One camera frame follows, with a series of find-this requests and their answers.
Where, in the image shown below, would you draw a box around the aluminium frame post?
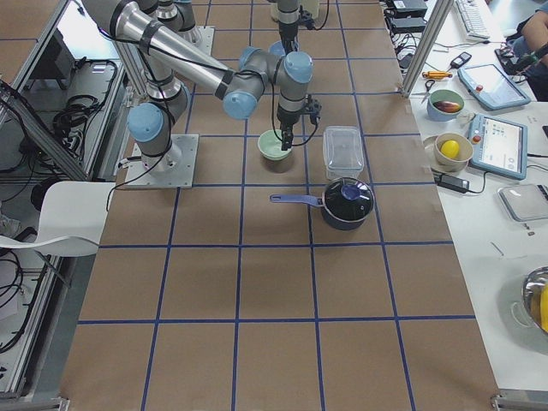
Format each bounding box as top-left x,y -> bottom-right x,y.
401,0 -> 454,98

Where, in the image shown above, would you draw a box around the light blue fruit bowl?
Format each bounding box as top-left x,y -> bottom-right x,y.
426,89 -> 464,122

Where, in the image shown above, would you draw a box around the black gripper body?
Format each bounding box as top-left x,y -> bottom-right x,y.
278,21 -> 299,54
277,94 -> 321,128

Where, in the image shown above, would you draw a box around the white chair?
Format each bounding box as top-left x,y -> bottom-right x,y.
1,181 -> 115,257

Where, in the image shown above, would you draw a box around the orange handled tool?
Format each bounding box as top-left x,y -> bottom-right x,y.
421,70 -> 453,80

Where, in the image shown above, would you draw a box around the person forearm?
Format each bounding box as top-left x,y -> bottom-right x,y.
521,3 -> 547,53

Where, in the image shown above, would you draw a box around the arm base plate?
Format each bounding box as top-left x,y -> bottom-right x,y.
186,26 -> 215,55
125,134 -> 200,188

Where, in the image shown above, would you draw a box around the steel bowl with banana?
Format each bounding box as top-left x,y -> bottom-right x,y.
510,266 -> 547,335

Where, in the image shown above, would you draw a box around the yellow lemon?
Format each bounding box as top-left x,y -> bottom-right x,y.
439,140 -> 460,159

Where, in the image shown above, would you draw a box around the black power brick on desk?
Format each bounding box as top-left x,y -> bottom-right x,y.
434,174 -> 469,194

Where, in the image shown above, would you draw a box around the green plastic bowl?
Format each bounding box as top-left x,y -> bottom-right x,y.
258,129 -> 292,161

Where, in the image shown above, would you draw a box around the blue teach pendant tablet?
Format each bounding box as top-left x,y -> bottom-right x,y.
457,64 -> 531,110

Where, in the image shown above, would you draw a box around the clear plastic food container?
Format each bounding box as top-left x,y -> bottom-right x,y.
323,126 -> 364,180

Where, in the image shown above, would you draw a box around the black scissors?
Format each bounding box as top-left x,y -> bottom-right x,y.
422,79 -> 436,102

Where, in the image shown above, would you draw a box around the blue plastic bowl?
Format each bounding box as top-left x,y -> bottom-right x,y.
269,40 -> 286,57

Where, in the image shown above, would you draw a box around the dark blue saucepan with lid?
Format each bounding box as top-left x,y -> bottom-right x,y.
270,177 -> 375,230

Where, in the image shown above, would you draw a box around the cream bowl on saucer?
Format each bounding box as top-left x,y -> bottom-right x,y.
423,133 -> 474,173

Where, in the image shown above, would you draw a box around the dark red fruit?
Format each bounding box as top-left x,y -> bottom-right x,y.
432,100 -> 462,113

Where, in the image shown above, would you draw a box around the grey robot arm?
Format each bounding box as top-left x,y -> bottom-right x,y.
84,1 -> 321,152
152,1 -> 301,55

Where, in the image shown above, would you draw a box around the white keyboard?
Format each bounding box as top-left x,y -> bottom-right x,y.
454,0 -> 490,40

